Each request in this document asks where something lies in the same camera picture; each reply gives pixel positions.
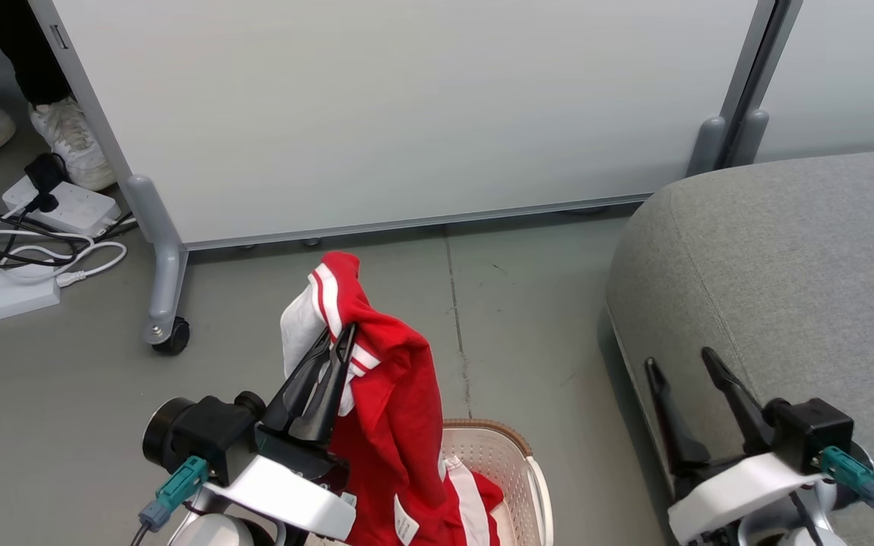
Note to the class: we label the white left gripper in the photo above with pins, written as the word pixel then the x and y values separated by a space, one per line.
pixel 297 497

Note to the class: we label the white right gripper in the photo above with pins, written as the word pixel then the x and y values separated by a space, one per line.
pixel 733 489

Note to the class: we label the red and white garment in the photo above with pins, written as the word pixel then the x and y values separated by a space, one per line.
pixel 395 409

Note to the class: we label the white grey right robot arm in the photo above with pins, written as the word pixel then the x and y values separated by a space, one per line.
pixel 793 527

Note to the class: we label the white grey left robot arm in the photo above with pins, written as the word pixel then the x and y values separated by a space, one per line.
pixel 213 531

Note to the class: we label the grey fabric sofa seat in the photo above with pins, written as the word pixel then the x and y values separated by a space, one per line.
pixel 793 296

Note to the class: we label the cream laundry basket brown rim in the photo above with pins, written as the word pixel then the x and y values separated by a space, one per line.
pixel 505 462

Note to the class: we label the black caster wheel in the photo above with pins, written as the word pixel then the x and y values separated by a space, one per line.
pixel 177 336

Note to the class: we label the grey partition leg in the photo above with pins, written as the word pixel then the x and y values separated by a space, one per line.
pixel 164 258

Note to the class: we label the grey partition foot pair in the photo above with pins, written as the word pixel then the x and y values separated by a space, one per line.
pixel 725 144

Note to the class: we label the white power strip with plug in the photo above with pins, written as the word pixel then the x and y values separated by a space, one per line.
pixel 77 208

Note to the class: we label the large white partition panel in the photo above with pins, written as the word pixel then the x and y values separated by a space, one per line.
pixel 407 106

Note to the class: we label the long flat white power strip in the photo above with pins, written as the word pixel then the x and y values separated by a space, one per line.
pixel 4 296

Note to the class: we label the black power adapter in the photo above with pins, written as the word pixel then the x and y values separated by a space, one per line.
pixel 46 178

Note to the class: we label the narrow white partition panel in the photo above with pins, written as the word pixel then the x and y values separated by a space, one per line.
pixel 847 68

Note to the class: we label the black trouser leg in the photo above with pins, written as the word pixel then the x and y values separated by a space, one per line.
pixel 20 45

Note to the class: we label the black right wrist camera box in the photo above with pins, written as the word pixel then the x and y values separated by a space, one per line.
pixel 812 432

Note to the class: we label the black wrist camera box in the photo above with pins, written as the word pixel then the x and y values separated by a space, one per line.
pixel 812 432
pixel 205 432

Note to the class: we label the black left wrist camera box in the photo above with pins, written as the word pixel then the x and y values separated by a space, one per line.
pixel 205 432

